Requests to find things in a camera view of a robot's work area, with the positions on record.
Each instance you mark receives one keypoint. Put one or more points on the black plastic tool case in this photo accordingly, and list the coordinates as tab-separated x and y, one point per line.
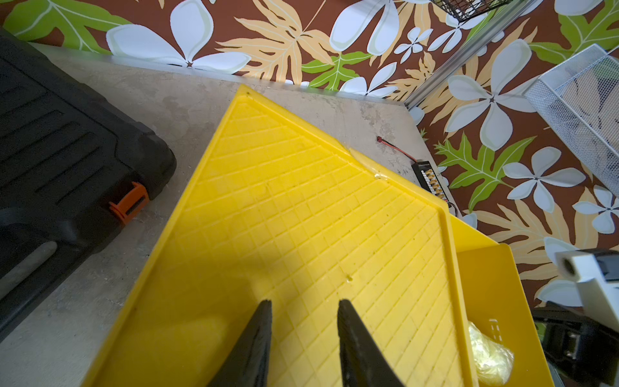
74	171

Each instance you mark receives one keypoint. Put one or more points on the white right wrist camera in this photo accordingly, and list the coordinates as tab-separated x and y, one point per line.
595	275

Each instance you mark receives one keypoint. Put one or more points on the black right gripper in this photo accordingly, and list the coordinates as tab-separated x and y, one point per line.
580	347

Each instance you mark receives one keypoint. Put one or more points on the black wire basket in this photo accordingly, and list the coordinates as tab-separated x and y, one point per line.
465	10

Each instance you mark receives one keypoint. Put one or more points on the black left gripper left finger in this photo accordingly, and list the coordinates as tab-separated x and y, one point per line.
248	362

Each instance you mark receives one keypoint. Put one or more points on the yellow plastic drawer cabinet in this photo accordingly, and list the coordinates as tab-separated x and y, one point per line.
278	210

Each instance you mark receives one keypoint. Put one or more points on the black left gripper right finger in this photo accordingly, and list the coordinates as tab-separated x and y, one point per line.
362	363

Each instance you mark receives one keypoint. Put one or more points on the white mesh basket right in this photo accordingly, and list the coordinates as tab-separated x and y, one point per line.
579	100

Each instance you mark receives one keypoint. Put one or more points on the yellow trash bag roll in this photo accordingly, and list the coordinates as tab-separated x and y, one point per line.
494	362

